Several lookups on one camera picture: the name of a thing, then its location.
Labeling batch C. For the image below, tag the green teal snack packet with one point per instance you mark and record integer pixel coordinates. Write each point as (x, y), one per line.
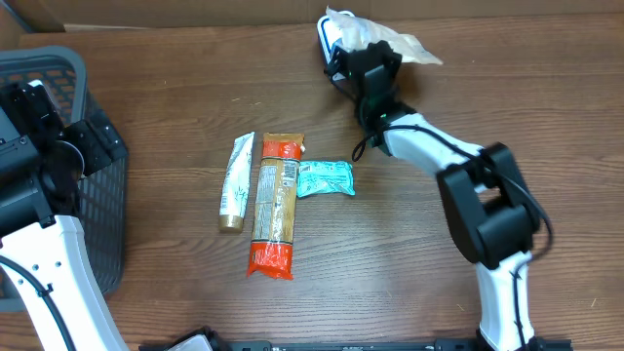
(324, 177)

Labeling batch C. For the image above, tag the red orange spaghetti pack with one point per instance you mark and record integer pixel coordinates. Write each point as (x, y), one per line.
(271, 251)

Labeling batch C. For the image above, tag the beige brown snack pouch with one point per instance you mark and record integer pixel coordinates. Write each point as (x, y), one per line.
(354, 34)

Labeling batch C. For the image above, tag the white barcode scanner box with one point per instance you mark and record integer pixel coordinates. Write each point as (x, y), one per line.
(329, 34)

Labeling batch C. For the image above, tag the white cream tube gold cap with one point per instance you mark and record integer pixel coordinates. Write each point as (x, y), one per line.
(236, 186)

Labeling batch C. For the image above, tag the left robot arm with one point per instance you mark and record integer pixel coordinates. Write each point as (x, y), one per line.
(43, 241)

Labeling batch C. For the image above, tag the grey plastic shopping basket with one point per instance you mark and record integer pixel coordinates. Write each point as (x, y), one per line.
(105, 219)

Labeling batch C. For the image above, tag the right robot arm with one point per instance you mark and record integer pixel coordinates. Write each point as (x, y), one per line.
(491, 215)

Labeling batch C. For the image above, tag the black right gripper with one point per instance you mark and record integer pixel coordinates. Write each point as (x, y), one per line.
(394, 58)

